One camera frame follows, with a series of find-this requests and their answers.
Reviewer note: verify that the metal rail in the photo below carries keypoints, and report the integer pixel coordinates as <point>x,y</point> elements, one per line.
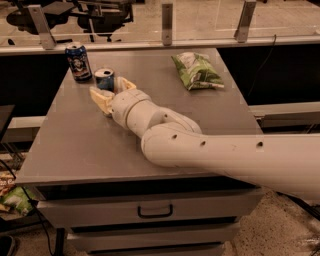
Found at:
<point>176,44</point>

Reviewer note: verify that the metal bracket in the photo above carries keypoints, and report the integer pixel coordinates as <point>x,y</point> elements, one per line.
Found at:
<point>242,31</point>
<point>167,22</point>
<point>39,19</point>

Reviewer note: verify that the red bull can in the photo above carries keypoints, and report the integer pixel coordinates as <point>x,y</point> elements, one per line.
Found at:
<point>104,78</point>

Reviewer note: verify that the grey drawer cabinet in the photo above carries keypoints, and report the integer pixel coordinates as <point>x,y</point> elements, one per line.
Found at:
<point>90,175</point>

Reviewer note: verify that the black stand leg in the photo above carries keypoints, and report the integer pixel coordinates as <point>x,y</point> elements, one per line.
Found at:
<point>314,211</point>

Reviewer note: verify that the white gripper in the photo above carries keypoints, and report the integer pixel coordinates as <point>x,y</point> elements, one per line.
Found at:
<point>128,102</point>

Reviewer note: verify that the snack bags on floor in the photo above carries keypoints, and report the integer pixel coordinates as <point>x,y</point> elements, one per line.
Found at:
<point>13,197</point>

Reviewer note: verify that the dark blue soda can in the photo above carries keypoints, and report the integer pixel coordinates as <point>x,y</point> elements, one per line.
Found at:
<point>78,61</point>

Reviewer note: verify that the left metal bracket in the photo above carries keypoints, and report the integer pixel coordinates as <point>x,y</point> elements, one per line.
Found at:
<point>39,19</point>

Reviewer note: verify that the black drawer handle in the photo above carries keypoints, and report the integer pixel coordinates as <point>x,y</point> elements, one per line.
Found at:
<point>152,213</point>

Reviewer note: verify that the black office chair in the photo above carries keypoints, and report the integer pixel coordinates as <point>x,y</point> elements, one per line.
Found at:
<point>102,17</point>

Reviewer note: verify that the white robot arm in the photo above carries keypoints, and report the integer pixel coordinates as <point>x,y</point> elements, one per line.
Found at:
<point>287,163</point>

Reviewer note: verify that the green chip bag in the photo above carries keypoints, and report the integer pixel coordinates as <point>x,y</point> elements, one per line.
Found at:
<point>196,71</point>

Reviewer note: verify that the right metal bracket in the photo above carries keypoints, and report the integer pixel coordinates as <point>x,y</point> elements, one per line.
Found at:
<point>242,31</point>

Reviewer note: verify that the middle metal bracket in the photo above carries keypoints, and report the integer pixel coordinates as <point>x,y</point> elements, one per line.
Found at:
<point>167,22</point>

